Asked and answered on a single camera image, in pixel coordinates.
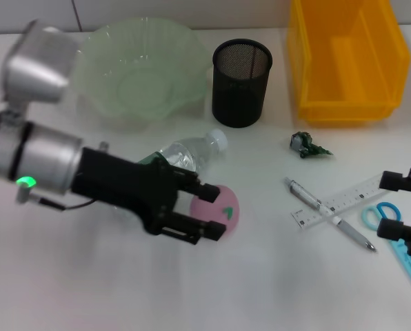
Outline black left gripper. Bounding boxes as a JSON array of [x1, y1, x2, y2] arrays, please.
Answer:
[[70, 146, 228, 246]]

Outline pink toy peach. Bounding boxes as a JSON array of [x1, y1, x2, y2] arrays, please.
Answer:
[[190, 184, 241, 241]]

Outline blue handled scissors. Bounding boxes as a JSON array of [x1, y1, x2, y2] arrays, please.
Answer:
[[361, 202, 411, 293]]

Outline clear plastic ruler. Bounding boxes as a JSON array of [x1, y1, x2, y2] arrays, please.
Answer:
[[290, 174, 388, 231]]

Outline clear green-label water bottle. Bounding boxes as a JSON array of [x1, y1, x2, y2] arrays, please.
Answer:
[[114, 129, 229, 225]]

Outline silver white pen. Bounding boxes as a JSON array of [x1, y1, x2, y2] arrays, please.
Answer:
[[283, 177, 378, 253]]

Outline green plastic wrapper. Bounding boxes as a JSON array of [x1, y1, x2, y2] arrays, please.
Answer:
[[290, 130, 334, 160]]

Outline black mesh pen holder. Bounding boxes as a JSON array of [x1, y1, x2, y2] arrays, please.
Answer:
[[211, 38, 273, 128]]

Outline translucent green fruit plate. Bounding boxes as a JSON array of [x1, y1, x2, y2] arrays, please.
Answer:
[[72, 17, 210, 124]]

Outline yellow plastic bin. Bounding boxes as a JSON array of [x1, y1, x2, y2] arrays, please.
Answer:
[[287, 0, 411, 128]]

